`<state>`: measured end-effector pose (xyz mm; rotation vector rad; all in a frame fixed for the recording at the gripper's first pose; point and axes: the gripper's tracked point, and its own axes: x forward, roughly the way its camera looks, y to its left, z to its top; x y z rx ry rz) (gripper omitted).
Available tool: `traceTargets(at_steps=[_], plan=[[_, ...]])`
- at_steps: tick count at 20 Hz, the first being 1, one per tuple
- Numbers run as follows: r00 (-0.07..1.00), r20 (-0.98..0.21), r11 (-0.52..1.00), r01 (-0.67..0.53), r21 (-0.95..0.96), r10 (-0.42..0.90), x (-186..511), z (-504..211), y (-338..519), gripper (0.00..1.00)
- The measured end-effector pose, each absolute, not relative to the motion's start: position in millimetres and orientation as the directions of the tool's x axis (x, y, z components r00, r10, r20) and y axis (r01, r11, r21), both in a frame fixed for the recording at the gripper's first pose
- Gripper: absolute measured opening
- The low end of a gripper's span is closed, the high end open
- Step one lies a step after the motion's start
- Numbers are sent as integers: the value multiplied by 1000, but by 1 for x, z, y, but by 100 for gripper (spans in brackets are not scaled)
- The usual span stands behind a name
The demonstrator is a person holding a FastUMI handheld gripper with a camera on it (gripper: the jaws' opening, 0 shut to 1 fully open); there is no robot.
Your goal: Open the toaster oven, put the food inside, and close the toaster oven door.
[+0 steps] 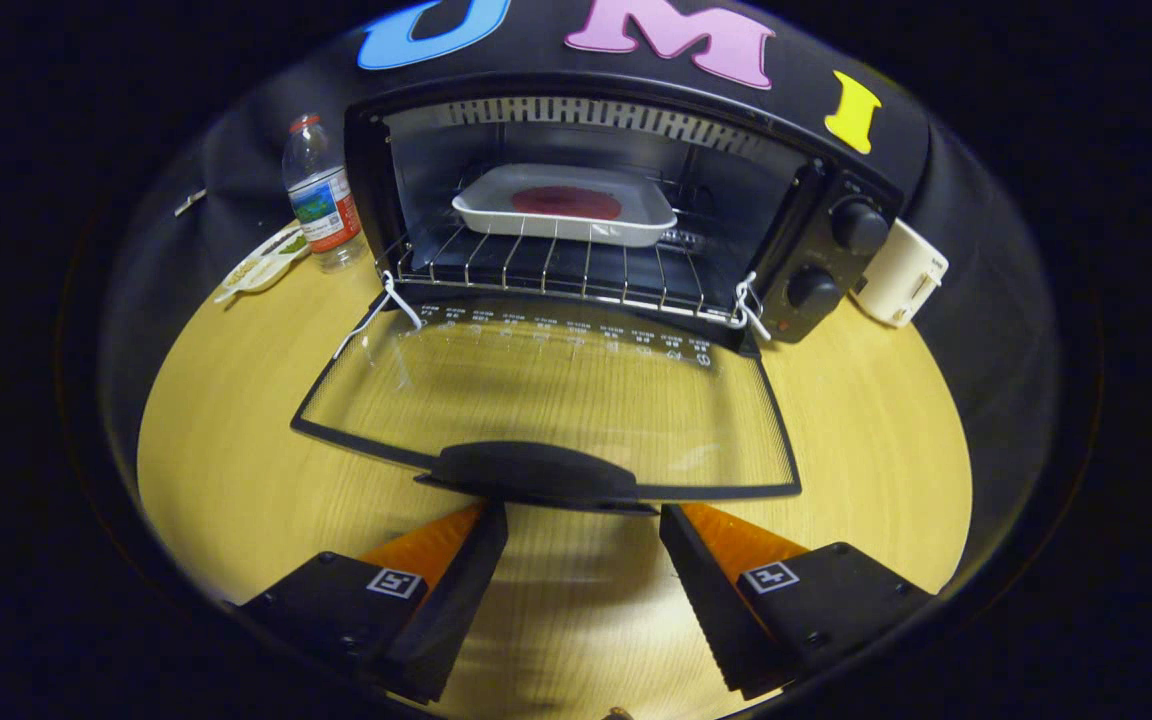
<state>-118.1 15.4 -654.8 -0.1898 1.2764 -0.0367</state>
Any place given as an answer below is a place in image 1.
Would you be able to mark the white square tray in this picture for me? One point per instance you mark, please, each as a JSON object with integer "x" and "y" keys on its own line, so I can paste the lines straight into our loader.
{"x": 481, "y": 195}

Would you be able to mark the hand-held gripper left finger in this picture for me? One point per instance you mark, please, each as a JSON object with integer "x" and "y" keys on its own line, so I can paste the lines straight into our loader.
{"x": 456, "y": 600}

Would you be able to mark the white bread toaster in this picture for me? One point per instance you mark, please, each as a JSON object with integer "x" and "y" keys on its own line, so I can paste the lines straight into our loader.
{"x": 901, "y": 275}

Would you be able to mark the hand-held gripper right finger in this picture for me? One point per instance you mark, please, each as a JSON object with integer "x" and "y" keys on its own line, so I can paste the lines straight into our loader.
{"x": 711, "y": 610}

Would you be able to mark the clear plastic water bottle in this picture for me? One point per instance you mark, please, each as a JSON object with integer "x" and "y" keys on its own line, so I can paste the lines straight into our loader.
{"x": 321, "y": 200}

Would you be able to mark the round pink meat patty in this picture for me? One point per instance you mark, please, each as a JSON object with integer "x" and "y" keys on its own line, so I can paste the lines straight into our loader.
{"x": 566, "y": 202}

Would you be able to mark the silver metal clip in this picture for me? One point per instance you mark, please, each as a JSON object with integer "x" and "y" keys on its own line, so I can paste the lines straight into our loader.
{"x": 190, "y": 201}

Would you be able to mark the black toaster oven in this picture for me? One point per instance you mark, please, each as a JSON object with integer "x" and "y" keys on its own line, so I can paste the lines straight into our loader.
{"x": 826, "y": 258}

